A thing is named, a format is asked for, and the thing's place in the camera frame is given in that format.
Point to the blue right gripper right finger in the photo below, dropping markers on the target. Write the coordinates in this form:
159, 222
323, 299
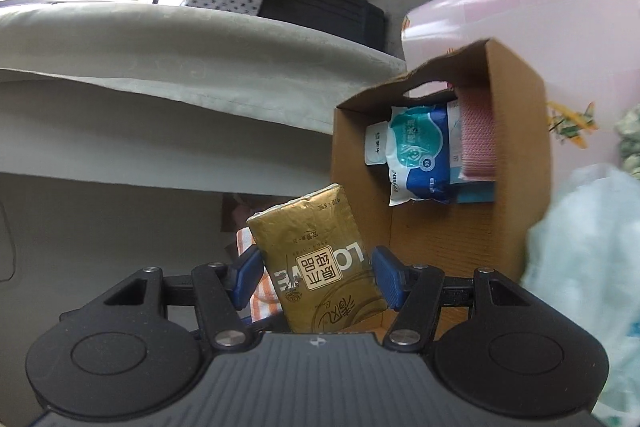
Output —
392, 277

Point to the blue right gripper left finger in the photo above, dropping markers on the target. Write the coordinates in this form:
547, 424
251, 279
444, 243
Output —
243, 277

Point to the brown cardboard box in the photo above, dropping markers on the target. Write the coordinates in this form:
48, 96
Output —
457, 237

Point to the blue white wipes pack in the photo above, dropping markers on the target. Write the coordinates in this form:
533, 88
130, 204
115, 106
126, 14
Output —
417, 154

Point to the white plastic shopping bag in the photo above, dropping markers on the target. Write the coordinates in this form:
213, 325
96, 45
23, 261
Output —
583, 260

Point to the pink knitted sponge cloth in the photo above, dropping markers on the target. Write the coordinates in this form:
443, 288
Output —
478, 140

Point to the green floral scrunchie cloth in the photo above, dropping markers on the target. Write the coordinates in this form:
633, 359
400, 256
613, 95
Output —
628, 129

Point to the white curtain cloth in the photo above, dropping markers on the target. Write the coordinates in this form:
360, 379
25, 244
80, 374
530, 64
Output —
170, 97

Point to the dark plastic crate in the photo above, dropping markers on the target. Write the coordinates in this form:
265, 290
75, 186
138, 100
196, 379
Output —
354, 20

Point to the pink play mat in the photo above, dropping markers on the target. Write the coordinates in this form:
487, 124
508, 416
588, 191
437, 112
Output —
586, 51

